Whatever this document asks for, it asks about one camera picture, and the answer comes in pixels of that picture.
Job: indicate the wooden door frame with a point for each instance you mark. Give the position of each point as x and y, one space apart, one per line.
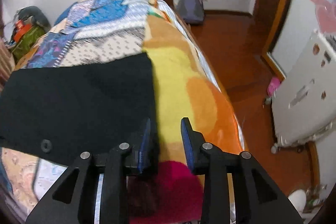
275 3

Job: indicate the pink striped curtain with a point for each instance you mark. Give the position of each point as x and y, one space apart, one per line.
5 64

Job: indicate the beige patterned bed sheet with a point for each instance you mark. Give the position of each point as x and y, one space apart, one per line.
18 176

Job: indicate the blue patchwork quilt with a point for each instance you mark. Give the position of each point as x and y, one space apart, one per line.
105 29

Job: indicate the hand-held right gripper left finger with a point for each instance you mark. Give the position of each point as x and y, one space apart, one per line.
143 150

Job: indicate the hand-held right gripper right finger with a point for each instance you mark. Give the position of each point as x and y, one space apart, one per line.
187 145

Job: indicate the yellow orange fleece blanket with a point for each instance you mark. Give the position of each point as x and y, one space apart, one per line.
178 77

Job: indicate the pink toy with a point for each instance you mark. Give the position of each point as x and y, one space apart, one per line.
274 85

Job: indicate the grey purple backpack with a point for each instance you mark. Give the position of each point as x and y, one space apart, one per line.
191 7

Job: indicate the black pants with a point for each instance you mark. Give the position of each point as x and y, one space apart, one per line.
78 103

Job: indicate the orange box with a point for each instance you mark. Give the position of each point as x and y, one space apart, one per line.
22 28

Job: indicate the green patterned box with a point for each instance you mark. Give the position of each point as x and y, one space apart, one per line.
26 41

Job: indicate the white round object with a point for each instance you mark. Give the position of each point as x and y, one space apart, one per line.
298 200

